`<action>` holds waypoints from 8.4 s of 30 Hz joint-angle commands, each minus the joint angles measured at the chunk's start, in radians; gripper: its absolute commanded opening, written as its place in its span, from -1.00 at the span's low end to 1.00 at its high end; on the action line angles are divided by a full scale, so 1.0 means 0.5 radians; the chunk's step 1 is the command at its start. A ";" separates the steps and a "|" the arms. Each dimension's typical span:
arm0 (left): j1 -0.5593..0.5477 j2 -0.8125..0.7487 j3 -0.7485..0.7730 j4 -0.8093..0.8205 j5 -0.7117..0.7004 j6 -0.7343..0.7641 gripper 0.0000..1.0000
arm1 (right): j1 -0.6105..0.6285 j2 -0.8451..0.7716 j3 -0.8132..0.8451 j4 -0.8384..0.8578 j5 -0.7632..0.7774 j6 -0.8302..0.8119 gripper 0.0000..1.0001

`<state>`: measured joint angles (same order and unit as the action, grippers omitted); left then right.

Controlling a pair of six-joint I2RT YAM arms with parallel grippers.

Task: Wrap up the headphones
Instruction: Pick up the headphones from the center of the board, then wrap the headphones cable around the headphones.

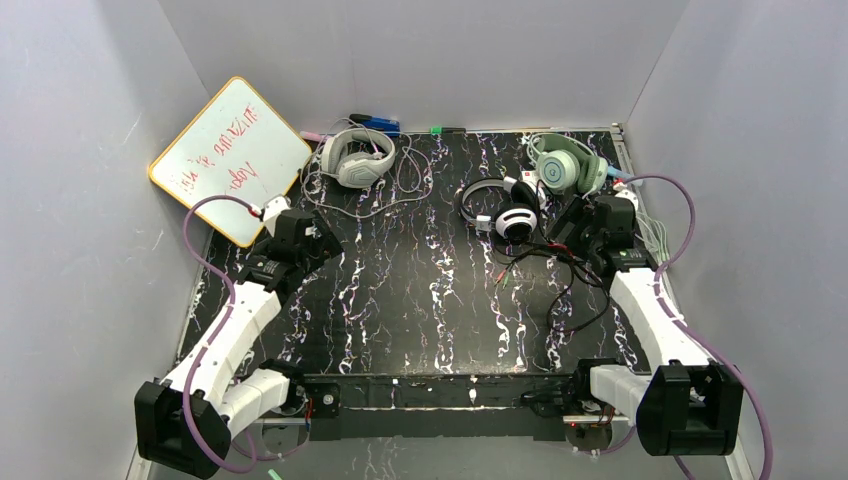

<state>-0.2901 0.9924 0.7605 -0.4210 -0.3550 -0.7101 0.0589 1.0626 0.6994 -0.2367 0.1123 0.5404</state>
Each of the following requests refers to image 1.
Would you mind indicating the black and white headphones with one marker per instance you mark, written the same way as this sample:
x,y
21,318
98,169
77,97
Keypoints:
x,y
517,220

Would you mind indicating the yellow framed whiteboard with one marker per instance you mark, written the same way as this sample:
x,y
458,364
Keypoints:
x,y
237,145

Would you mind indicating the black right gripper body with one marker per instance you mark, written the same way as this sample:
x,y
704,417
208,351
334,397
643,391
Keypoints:
x,y
577,225

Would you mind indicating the mint green headphones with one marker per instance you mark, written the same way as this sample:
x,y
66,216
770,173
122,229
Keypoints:
x,y
563,162

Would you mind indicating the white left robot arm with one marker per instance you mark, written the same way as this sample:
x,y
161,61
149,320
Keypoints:
x,y
188,420

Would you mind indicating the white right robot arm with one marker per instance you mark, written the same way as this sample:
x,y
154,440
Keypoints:
x,y
690,402

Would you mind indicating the grey white headphones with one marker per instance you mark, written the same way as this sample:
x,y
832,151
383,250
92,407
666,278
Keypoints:
x,y
357,157

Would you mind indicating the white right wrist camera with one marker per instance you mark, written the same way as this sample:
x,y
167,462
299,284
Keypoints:
x,y
624,192

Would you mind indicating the blue marker pen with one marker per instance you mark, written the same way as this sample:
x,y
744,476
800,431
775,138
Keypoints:
x,y
389,127

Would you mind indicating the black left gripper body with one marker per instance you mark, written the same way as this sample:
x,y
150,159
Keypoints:
x,y
317,240

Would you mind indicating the green black marker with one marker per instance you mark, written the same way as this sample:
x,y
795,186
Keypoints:
x,y
446,130

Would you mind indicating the light blue pen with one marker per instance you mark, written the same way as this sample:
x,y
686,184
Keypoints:
x,y
617,173

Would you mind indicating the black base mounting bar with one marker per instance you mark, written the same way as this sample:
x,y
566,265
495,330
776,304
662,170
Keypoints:
x,y
353,406

